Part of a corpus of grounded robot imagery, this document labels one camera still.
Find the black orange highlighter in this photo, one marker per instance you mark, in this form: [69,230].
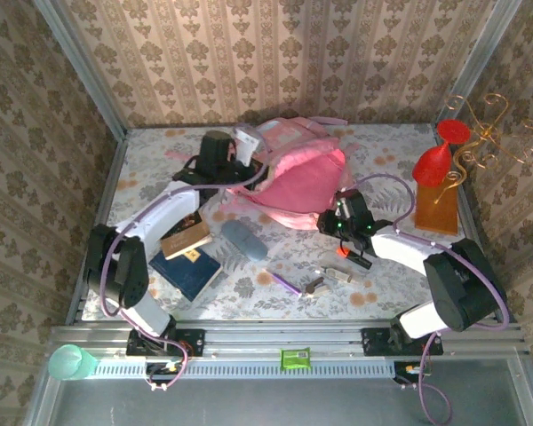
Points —
[360,261]

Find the pink school backpack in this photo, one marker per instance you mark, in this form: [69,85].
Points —
[302,186]

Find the brown hardcover book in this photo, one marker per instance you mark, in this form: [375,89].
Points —
[184,235]

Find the grey pencil case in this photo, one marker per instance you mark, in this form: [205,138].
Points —
[244,239]

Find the purple pen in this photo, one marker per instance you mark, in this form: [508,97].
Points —
[284,281]

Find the dark blue book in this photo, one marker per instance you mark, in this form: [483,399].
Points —
[186,275]

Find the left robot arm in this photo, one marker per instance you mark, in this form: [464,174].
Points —
[133,275]

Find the orange block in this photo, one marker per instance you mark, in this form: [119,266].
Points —
[439,213]

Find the red mesh wine glass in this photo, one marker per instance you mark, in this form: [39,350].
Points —
[431,166]

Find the green wipes packet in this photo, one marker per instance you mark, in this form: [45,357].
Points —
[295,358]

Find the green plastic cup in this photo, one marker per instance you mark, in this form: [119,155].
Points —
[69,363]

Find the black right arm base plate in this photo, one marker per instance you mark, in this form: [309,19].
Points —
[375,341]

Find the aluminium frame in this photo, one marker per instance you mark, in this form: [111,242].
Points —
[271,333]

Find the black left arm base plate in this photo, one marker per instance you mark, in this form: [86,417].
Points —
[191,341]

